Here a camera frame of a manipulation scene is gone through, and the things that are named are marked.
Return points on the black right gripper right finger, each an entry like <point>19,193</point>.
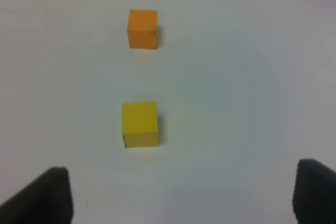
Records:
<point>313,198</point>

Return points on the yellow wooden cube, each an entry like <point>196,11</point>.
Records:
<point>140,124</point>

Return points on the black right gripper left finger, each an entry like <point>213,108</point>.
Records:
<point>47,199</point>

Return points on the orange wooden cube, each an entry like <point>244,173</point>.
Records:
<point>142,29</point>

